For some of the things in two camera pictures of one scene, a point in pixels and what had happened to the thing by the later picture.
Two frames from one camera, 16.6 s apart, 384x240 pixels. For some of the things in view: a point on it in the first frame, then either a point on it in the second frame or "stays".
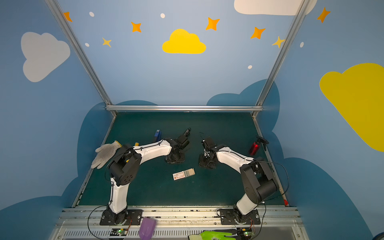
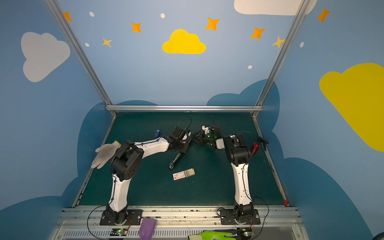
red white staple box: x=183 y=174 stays
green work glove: x=212 y=235 stays
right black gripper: x=206 y=160 -> x=201 y=137
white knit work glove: x=106 y=151 stays
